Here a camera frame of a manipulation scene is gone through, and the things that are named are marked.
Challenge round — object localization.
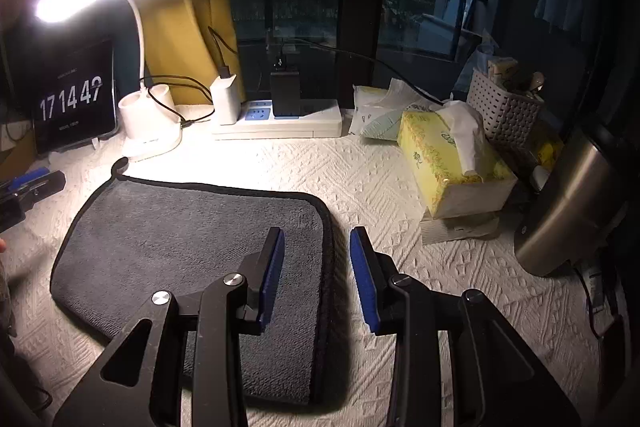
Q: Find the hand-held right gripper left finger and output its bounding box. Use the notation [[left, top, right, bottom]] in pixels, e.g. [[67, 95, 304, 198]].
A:
[[52, 227, 286, 427]]

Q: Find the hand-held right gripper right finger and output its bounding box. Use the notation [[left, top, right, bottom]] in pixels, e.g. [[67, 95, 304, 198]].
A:
[[349, 227, 582, 427]]

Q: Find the dark grey towel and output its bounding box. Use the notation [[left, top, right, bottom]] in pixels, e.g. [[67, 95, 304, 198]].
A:
[[50, 158, 337, 405]]

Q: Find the white charger plug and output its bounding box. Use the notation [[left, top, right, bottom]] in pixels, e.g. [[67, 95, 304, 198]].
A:
[[210, 74, 240, 126]]

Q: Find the white flat box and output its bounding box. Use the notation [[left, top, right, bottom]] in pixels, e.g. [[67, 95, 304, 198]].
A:
[[419, 209, 501, 248]]

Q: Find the stainless steel bottle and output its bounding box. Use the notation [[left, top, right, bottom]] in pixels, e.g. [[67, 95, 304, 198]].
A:
[[514, 119, 628, 278]]

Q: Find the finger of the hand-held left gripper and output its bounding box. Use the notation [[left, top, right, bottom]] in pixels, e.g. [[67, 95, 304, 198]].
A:
[[0, 167, 67, 233]]

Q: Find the yellow tissue box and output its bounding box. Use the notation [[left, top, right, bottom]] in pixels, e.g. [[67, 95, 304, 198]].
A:
[[397, 101, 518, 219]]

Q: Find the yellow curtain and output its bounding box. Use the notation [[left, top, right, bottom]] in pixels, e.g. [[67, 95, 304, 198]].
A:
[[120, 0, 247, 108]]

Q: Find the white woven storage basket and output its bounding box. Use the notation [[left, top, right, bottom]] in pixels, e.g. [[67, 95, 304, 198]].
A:
[[466, 68, 546, 146]]

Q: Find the black charging cable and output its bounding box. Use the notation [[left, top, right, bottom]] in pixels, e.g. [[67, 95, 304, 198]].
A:
[[139, 26, 240, 130]]

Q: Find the white textured table cover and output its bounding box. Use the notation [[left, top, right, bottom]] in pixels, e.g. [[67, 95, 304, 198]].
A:
[[0, 104, 608, 427]]

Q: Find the black power adapter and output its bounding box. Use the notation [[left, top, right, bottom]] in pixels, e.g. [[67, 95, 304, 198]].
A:
[[270, 69, 301, 118]]

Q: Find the white power strip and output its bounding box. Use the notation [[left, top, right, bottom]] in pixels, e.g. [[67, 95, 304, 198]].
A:
[[212, 100, 343, 141]]

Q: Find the white desk lamp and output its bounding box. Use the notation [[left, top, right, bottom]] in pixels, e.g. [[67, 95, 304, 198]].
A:
[[34, 0, 191, 158]]

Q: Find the black tablet showing clock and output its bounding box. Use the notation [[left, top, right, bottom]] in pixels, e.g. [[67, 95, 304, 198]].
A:
[[31, 38, 119, 155]]

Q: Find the white patterned tissue pack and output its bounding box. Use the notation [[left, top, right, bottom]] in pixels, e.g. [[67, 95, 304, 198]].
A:
[[348, 78, 443, 140]]

